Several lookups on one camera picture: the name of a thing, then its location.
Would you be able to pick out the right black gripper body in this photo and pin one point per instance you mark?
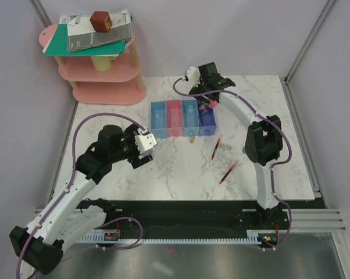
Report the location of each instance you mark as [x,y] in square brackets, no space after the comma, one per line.
[201,87]

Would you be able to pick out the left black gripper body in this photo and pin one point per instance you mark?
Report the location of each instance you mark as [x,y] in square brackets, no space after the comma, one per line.
[131,150]

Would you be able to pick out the pink-capped clear tube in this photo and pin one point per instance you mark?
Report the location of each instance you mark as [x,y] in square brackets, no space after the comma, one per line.
[205,107]

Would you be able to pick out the pastel four-compartment drawer organizer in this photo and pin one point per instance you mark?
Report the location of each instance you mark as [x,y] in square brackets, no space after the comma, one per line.
[181,118]

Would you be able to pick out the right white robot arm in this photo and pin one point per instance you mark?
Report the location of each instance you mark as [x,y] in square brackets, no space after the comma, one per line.
[265,138]

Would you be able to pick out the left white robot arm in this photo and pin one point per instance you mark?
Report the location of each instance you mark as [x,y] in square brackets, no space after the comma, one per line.
[45,239]

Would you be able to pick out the red pen upper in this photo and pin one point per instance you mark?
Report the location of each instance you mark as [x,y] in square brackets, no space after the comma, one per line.
[215,149]

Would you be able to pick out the red pen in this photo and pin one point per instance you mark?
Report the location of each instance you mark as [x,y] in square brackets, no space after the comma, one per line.
[228,172]
[215,149]

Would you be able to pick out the pink three-tier shelf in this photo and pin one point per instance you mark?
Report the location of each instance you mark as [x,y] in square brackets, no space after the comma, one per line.
[121,84]

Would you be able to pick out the red pen lower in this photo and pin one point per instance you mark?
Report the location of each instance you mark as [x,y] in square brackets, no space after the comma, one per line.
[228,172]

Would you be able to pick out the cream cylinder on shelf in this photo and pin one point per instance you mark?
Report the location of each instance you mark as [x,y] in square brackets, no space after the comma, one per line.
[101,63]

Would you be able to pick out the dark red cube box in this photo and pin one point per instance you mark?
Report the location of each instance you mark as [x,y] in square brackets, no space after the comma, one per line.
[101,21]

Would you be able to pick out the grey manual booklet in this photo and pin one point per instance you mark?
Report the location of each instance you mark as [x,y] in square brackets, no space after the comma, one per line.
[81,42]

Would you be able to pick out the green folder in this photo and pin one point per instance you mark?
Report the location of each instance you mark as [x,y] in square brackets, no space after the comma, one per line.
[58,40]

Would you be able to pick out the white papers stack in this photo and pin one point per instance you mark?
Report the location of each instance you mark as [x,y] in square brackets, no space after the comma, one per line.
[80,24]

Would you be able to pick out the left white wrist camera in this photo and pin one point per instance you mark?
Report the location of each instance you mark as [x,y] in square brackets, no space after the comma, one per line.
[145,142]

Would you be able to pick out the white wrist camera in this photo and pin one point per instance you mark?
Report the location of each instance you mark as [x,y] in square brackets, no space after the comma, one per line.
[192,76]
[145,142]

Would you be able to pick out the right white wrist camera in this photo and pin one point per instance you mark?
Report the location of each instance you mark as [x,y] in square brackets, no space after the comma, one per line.
[192,76]

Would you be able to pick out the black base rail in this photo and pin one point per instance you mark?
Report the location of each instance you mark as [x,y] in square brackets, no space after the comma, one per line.
[189,219]

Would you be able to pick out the white slotted cable duct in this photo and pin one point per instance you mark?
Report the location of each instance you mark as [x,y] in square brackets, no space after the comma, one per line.
[252,238]

